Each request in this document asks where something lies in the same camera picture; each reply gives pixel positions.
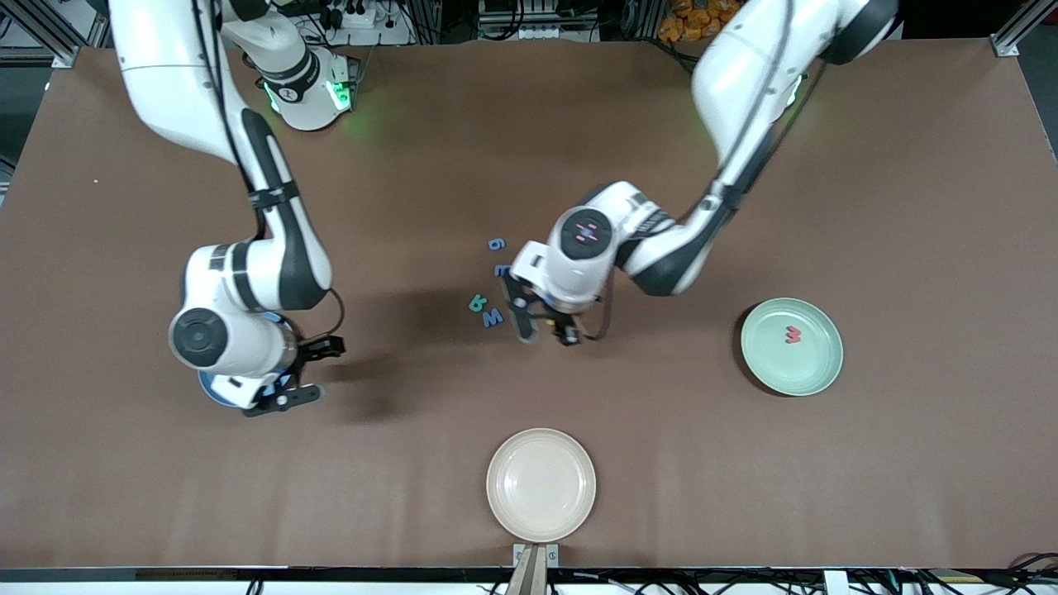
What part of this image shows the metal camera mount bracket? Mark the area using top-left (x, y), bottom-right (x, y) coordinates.
top-left (506, 543), bottom-right (560, 595)

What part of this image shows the aluminium frame profile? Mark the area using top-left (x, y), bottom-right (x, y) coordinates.
top-left (17, 0), bottom-right (112, 69)
top-left (990, 0), bottom-right (1058, 59)

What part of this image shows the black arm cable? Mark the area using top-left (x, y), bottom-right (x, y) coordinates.
top-left (194, 0), bottom-right (346, 338)
top-left (583, 0), bottom-right (827, 341)

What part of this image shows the brown table mat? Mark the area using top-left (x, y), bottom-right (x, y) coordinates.
top-left (0, 40), bottom-right (1058, 571)

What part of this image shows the green plate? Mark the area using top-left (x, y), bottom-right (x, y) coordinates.
top-left (741, 297), bottom-right (845, 398)

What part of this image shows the beige plate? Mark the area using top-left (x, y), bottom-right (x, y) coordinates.
top-left (486, 427), bottom-right (598, 545)

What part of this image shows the white power strip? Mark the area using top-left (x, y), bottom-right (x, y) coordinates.
top-left (318, 0), bottom-right (414, 46)

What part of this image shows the blue plate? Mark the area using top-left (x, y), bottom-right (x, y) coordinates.
top-left (197, 312), bottom-right (292, 409)

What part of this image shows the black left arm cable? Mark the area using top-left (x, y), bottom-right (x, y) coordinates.
top-left (583, 0), bottom-right (827, 341)

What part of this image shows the black table edge rail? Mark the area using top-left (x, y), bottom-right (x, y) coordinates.
top-left (0, 566), bottom-right (1058, 584)

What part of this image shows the bag of orange items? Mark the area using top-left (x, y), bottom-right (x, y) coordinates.
top-left (659, 0), bottom-right (745, 44)

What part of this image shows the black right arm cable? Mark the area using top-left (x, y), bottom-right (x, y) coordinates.
top-left (194, 0), bottom-right (346, 338)

